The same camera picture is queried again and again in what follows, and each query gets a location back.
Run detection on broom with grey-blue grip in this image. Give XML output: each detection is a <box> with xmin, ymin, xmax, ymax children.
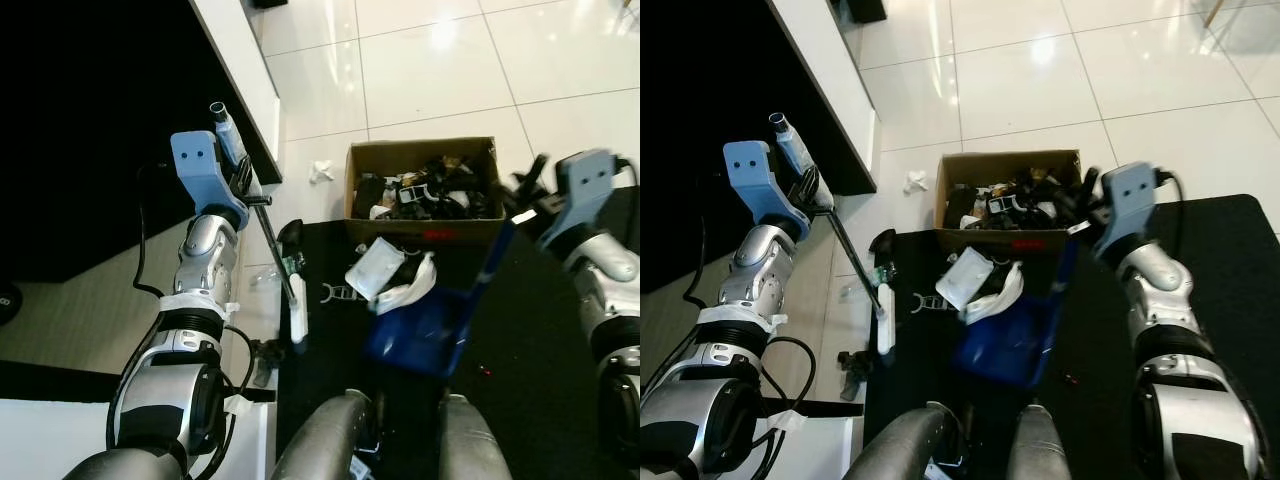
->
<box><xmin>208</xmin><ymin>101</ymin><xmax>309</xmax><ymax>347</ymax></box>
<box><xmin>767</xmin><ymin>112</ymin><xmax>898</xmax><ymax>357</ymax></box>

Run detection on blue plastic dustpan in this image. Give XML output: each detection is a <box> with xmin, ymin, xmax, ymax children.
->
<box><xmin>950</xmin><ymin>222</ymin><xmax>1093</xmax><ymax>387</ymax></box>
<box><xmin>362</xmin><ymin>208</ymin><xmax>538</xmax><ymax>380</ymax></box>

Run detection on black floor mat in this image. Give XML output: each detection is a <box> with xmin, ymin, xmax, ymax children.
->
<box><xmin>862</xmin><ymin>194</ymin><xmax>1280</xmax><ymax>480</ymax></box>
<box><xmin>274</xmin><ymin>187</ymin><xmax>641</xmax><ymax>480</ymax></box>

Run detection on brown cardboard box with scraps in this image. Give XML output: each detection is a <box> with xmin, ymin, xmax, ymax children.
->
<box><xmin>934</xmin><ymin>149</ymin><xmax>1087</xmax><ymax>257</ymax></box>
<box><xmin>344</xmin><ymin>137</ymin><xmax>507</xmax><ymax>248</ymax></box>

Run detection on white crumpled cloth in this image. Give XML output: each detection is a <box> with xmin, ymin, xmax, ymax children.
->
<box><xmin>964</xmin><ymin>261</ymin><xmax>1027</xmax><ymax>324</ymax></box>
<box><xmin>374</xmin><ymin>252</ymin><xmax>439</xmax><ymax>317</ymax></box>

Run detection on white flat plastic packet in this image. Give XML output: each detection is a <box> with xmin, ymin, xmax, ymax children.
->
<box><xmin>345</xmin><ymin>238</ymin><xmax>407</xmax><ymax>300</ymax></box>
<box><xmin>935</xmin><ymin>247</ymin><xmax>997</xmax><ymax>310</ymax></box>

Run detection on black table with white edge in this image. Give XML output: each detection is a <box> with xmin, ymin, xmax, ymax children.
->
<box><xmin>640</xmin><ymin>0</ymin><xmax>882</xmax><ymax>297</ymax></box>
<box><xmin>0</xmin><ymin>0</ymin><xmax>285</xmax><ymax>285</ymax></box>

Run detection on grey right robot leg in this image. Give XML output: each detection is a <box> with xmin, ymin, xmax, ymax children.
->
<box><xmin>1018</xmin><ymin>404</ymin><xmax>1088</xmax><ymax>480</ymax></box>
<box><xmin>438</xmin><ymin>393</ymin><xmax>513</xmax><ymax>480</ymax></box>

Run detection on grey robot leg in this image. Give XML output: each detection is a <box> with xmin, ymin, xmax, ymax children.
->
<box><xmin>438</xmin><ymin>393</ymin><xmax>513</xmax><ymax>480</ymax></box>
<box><xmin>270</xmin><ymin>390</ymin><xmax>378</xmax><ymax>480</ymax></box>
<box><xmin>1018</xmin><ymin>404</ymin><xmax>1088</xmax><ymax>480</ymax></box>
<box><xmin>862</xmin><ymin>401</ymin><xmax>968</xmax><ymax>480</ymax></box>

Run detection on grey left robot leg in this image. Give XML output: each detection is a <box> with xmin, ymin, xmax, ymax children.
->
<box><xmin>270</xmin><ymin>390</ymin><xmax>378</xmax><ymax>480</ymax></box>
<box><xmin>862</xmin><ymin>401</ymin><xmax>968</xmax><ymax>480</ymax></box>

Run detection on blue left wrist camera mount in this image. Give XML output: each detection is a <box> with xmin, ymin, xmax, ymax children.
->
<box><xmin>722</xmin><ymin>140</ymin><xmax>813</xmax><ymax>243</ymax></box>
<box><xmin>169</xmin><ymin>130</ymin><xmax>251</xmax><ymax>232</ymax></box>

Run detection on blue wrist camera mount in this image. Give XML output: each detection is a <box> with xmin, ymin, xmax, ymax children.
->
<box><xmin>553</xmin><ymin>149</ymin><xmax>618</xmax><ymax>245</ymax></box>
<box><xmin>169</xmin><ymin>130</ymin><xmax>251</xmax><ymax>232</ymax></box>
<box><xmin>1093</xmin><ymin>161</ymin><xmax>1163</xmax><ymax>263</ymax></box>
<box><xmin>722</xmin><ymin>140</ymin><xmax>813</xmax><ymax>243</ymax></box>

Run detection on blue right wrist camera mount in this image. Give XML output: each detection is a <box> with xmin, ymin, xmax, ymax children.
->
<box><xmin>1093</xmin><ymin>161</ymin><xmax>1163</xmax><ymax>263</ymax></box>
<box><xmin>553</xmin><ymin>149</ymin><xmax>618</xmax><ymax>245</ymax></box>

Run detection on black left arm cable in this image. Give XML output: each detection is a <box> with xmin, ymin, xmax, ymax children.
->
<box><xmin>688</xmin><ymin>172</ymin><xmax>819</xmax><ymax>479</ymax></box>
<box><xmin>134</xmin><ymin>163</ymin><xmax>257</xmax><ymax>479</ymax></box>

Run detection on small black bracket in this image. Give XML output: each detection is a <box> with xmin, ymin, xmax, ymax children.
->
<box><xmin>837</xmin><ymin>349</ymin><xmax>870</xmax><ymax>403</ymax></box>
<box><xmin>249</xmin><ymin>339</ymin><xmax>283</xmax><ymax>390</ymax></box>

